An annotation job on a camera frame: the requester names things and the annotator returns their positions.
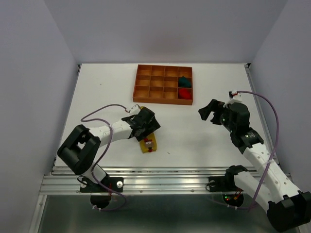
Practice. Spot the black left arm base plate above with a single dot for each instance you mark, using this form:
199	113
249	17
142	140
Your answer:
113	183

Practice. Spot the dark green sock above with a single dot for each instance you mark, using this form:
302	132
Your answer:
183	82

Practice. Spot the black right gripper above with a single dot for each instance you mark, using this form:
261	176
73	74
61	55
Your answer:
214	106

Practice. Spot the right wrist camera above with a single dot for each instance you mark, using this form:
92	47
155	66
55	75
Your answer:
234	97

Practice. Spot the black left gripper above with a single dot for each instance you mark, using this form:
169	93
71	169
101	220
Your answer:
152	125

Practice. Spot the orange compartment tray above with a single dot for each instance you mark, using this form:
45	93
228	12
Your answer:
159	84

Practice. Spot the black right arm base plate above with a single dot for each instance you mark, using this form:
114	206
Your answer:
219	184

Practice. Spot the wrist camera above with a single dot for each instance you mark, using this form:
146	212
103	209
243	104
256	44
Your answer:
234	97
133	110

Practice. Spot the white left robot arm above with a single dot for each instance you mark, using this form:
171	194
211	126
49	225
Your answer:
79	149

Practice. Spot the aluminium mounting rail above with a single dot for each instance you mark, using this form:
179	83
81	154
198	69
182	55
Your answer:
138	180

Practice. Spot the yellow sock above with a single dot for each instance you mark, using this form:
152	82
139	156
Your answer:
147	138

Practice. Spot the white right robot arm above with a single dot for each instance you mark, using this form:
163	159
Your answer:
285	204

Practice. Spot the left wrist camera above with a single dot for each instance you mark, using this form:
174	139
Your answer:
133	110

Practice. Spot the red sock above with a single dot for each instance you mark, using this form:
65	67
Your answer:
184	94

